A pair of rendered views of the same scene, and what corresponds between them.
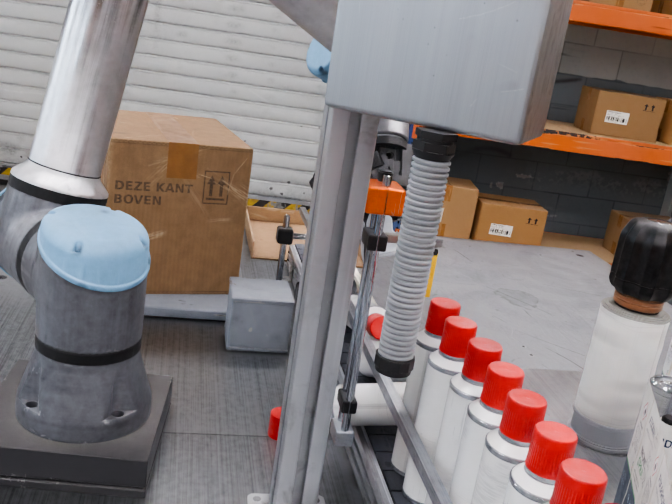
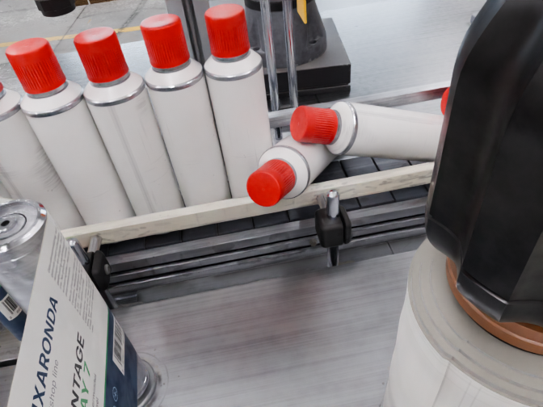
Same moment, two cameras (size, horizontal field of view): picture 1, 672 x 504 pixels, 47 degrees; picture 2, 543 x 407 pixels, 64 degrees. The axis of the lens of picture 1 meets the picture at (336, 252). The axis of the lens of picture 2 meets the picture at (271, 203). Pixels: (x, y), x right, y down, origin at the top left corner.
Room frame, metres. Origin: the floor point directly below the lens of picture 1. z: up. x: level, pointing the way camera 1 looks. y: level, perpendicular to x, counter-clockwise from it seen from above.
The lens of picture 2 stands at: (0.85, -0.48, 1.21)
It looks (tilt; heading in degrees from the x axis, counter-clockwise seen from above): 43 degrees down; 98
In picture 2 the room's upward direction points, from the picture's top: 8 degrees counter-clockwise
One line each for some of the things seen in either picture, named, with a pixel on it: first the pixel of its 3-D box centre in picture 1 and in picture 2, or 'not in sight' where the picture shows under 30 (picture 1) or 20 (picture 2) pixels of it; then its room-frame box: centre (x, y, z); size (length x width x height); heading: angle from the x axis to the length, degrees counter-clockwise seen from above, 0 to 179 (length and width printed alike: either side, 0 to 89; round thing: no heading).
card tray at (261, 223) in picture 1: (302, 234); not in sight; (1.77, 0.09, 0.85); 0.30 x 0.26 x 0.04; 12
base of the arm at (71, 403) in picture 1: (87, 370); (281, 19); (0.80, 0.26, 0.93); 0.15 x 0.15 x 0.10
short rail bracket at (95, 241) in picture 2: not in sight; (99, 268); (0.64, -0.23, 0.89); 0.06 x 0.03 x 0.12; 102
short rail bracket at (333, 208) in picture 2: not in sight; (334, 237); (0.87, -0.20, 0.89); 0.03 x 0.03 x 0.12; 12
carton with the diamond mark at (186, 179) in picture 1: (163, 197); not in sight; (1.41, 0.34, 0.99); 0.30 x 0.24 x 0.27; 23
